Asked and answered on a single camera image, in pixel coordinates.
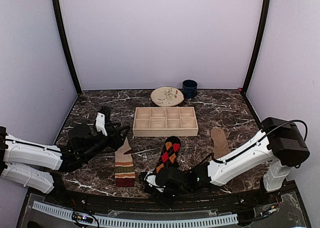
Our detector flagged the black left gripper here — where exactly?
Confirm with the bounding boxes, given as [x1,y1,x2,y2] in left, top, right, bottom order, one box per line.
[81,122,130,163]

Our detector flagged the black argyle sock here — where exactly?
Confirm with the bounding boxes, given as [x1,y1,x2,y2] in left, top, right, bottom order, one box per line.
[153,136,181,174]

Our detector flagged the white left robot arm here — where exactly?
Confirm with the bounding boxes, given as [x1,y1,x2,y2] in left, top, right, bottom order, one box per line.
[0,123,130,206]

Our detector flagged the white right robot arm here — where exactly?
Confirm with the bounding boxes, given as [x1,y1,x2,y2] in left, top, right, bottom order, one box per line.
[139,117,310,205]

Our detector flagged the beige striped sock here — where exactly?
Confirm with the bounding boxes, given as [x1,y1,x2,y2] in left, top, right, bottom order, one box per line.
[114,138,136,187]

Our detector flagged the wooden compartment tray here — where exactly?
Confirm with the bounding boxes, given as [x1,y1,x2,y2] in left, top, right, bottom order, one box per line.
[132,107,199,137]

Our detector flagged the patterned ceramic plate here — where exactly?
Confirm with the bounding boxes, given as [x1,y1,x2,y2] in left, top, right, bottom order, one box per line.
[150,86,184,107]

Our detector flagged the tan plain sock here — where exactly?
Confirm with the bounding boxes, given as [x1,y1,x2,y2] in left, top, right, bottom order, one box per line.
[210,128,231,159]

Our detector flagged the dark blue mug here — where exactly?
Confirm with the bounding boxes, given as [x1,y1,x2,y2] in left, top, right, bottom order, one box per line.
[182,80,198,99]

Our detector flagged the white slotted cable duct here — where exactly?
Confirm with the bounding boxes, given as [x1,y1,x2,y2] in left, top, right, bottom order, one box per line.
[32,201,239,227]

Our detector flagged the left black corner post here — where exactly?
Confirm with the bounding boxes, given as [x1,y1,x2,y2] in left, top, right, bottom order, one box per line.
[52,0,82,96]

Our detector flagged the black corner post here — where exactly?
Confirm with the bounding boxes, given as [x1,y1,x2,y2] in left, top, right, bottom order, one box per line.
[52,0,82,96]
[242,0,270,94]

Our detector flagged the right black corner post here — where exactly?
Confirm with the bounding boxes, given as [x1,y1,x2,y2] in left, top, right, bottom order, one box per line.
[242,0,270,94]

